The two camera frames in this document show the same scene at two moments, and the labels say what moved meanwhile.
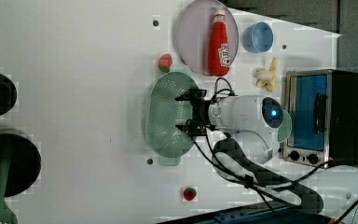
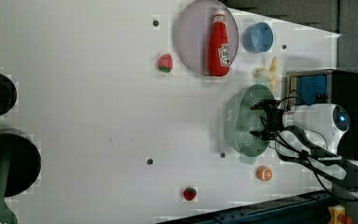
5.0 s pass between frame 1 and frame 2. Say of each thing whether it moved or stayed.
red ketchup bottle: stayed
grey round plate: stayed
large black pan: stayed
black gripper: moved
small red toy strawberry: stayed
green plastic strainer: moved
